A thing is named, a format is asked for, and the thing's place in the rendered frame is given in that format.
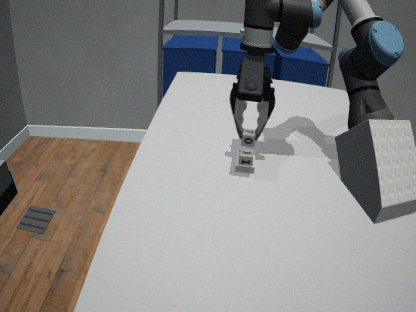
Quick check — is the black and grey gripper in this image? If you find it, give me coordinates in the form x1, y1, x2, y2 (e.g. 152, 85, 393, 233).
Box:
230, 42, 275, 141

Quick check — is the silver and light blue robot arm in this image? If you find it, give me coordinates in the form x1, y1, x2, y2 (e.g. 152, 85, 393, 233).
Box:
238, 0, 404, 130

